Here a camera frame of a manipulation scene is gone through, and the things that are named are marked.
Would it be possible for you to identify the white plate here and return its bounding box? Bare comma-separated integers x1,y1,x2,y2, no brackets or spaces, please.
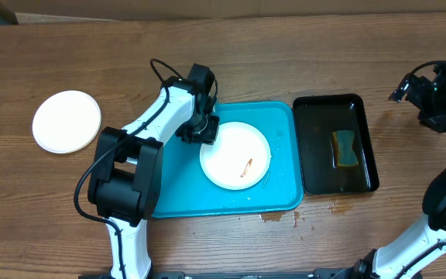
199,122,272,191
32,90,101,154

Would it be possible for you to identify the green yellow sponge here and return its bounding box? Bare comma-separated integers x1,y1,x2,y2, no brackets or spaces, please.
331,129,359,167

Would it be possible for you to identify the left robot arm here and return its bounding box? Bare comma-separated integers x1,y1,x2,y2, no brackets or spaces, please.
74,64,219,278

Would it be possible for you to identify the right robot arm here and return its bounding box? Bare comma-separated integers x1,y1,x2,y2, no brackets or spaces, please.
335,60,446,278

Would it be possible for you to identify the black water tray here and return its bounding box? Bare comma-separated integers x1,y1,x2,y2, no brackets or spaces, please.
293,94,380,195

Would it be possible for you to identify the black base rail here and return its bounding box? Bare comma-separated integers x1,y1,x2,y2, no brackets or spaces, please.
78,266,363,279

